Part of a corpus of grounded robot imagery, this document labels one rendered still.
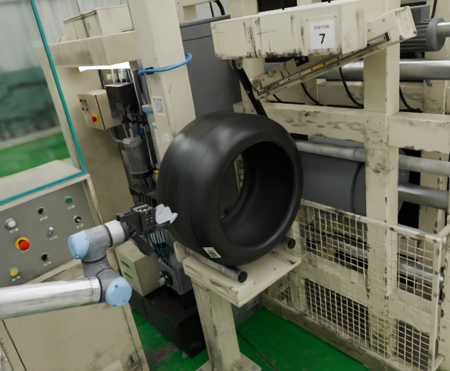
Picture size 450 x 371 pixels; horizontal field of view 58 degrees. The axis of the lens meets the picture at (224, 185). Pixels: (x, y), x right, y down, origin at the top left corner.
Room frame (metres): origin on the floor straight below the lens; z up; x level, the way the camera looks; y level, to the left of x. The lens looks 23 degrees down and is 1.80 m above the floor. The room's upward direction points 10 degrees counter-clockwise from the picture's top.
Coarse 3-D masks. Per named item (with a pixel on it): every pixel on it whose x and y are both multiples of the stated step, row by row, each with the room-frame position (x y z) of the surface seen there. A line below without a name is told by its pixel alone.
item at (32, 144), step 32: (0, 0) 1.62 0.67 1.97; (32, 0) 1.68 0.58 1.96; (0, 32) 1.59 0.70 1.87; (32, 32) 1.66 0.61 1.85; (0, 64) 1.57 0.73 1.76; (32, 64) 1.64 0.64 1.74; (0, 96) 1.55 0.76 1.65; (32, 96) 1.62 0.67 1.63; (0, 128) 1.53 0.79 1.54; (32, 128) 1.59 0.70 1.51; (64, 128) 1.66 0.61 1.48; (0, 160) 1.50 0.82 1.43; (32, 160) 1.57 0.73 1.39; (64, 160) 1.64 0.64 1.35; (0, 192) 1.48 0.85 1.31; (32, 192) 1.54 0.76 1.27
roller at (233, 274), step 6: (192, 252) 1.48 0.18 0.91; (198, 258) 1.44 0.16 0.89; (204, 258) 1.41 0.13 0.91; (210, 264) 1.38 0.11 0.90; (216, 264) 1.35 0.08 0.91; (222, 270) 1.32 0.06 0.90; (228, 270) 1.30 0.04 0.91; (234, 270) 1.28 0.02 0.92; (240, 270) 1.27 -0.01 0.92; (234, 276) 1.26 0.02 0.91; (240, 276) 1.25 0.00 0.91; (246, 276) 1.26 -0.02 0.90; (240, 282) 1.25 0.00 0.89
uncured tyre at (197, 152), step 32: (192, 128) 1.43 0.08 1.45; (224, 128) 1.33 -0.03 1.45; (256, 128) 1.36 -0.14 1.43; (192, 160) 1.27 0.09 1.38; (224, 160) 1.26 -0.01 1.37; (256, 160) 1.70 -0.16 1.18; (288, 160) 1.47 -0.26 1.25; (160, 192) 1.35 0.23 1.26; (192, 192) 1.22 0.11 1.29; (256, 192) 1.68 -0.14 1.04; (288, 192) 1.57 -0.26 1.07; (192, 224) 1.20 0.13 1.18; (224, 224) 1.57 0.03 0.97; (256, 224) 1.57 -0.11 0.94; (288, 224) 1.42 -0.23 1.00; (224, 256) 1.23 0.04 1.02; (256, 256) 1.31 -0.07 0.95
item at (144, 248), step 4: (132, 232) 1.14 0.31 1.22; (136, 232) 1.14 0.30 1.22; (132, 236) 1.13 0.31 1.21; (136, 236) 1.14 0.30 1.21; (140, 236) 1.15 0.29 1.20; (132, 240) 1.15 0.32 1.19; (136, 240) 1.14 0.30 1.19; (140, 240) 1.14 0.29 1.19; (136, 244) 1.15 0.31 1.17; (140, 244) 1.14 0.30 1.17; (144, 244) 1.15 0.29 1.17; (148, 244) 1.17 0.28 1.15; (140, 248) 1.16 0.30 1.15; (144, 248) 1.15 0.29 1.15; (148, 248) 1.16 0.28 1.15; (144, 252) 1.16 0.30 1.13; (148, 252) 1.15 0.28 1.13
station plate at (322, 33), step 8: (312, 24) 1.33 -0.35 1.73; (320, 24) 1.30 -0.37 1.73; (328, 24) 1.28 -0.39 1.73; (312, 32) 1.33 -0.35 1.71; (320, 32) 1.31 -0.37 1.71; (328, 32) 1.28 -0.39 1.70; (312, 40) 1.33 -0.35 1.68; (320, 40) 1.31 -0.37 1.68; (328, 40) 1.28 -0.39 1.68; (312, 48) 1.33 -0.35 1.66; (320, 48) 1.31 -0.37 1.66
